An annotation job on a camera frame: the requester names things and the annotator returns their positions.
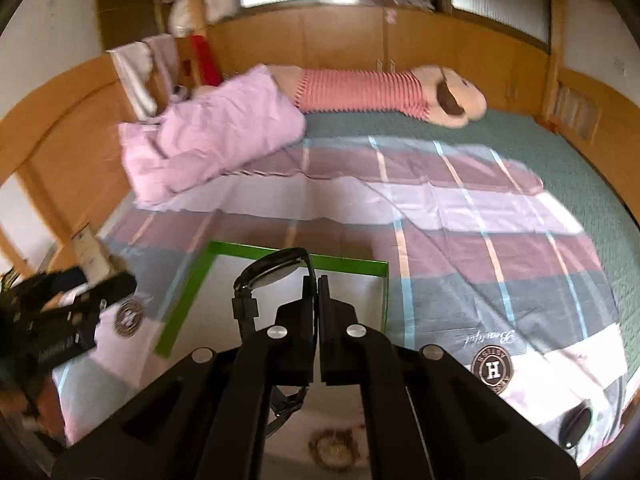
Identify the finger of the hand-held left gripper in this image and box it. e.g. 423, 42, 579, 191
20, 266, 91, 306
54, 271, 139, 320

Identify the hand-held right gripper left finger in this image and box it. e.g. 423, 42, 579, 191
50, 275, 318, 480

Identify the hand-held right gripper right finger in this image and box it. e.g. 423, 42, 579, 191
319, 275, 581, 480

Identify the black wristwatch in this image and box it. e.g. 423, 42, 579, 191
231, 247, 321, 436

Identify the green cardboard box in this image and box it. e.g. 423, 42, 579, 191
154, 241, 391, 467

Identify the pink grey plaid bedsheet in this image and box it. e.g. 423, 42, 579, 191
55, 135, 626, 466

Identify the wooden headboard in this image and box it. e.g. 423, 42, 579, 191
0, 55, 151, 281

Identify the pink quilt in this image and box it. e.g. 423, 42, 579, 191
118, 64, 307, 207

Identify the white towel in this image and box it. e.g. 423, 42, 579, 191
109, 42, 158, 121

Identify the grey pink towel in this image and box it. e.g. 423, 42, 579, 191
142, 34, 188, 98

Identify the red cloth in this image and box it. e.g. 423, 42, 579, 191
189, 34, 223, 88

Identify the black oval object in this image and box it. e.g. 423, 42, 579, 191
560, 406, 594, 452

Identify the plush toy in striped shirt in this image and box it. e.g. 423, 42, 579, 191
192, 64, 488, 128

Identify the wooden wardrobe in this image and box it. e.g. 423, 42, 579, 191
95, 0, 566, 116

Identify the wooden footboard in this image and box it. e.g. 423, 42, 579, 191
542, 55, 640, 171

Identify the beaded bracelet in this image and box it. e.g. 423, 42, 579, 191
309, 426, 363, 467

